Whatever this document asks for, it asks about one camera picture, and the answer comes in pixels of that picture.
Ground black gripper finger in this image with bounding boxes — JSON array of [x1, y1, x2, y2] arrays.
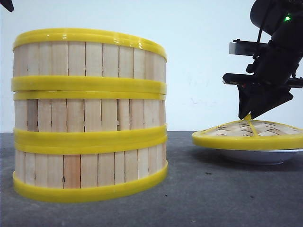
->
[[0, 0, 14, 12]]

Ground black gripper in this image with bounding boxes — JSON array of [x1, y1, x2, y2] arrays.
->
[[223, 30, 303, 119]]

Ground woven bamboo steamer lid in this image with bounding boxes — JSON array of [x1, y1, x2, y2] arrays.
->
[[192, 115, 303, 151]]

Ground bamboo steamer basket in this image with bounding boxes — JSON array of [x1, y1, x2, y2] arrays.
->
[[13, 143, 168, 203], [14, 95, 167, 155], [11, 28, 166, 100]]

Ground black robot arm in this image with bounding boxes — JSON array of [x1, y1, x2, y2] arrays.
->
[[14, 0, 303, 119]]

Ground white plate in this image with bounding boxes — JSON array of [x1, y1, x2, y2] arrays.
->
[[200, 148, 303, 166]]

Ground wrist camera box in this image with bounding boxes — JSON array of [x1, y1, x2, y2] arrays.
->
[[229, 39, 268, 56]]

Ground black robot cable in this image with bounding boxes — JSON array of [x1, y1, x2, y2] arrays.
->
[[257, 0, 272, 43]]

